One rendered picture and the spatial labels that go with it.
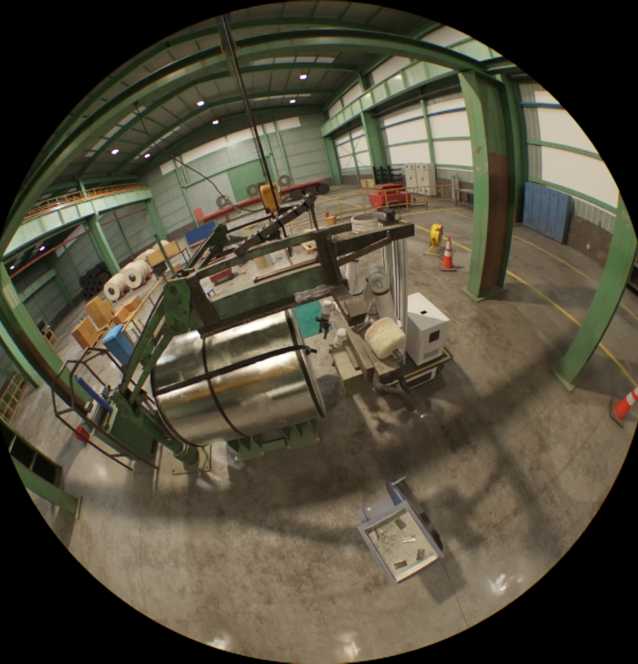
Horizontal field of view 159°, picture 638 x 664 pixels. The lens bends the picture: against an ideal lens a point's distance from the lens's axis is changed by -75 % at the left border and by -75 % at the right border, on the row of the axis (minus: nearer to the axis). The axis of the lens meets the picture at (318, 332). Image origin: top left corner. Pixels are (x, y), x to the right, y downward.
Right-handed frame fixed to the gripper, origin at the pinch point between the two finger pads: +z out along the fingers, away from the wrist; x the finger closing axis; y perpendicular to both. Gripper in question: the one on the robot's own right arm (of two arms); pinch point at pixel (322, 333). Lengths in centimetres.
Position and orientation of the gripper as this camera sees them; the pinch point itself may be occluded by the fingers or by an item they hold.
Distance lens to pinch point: 226.6
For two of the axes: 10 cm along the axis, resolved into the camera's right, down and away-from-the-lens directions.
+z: -1.3, 9.0, 4.2
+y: 9.3, -0.4, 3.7
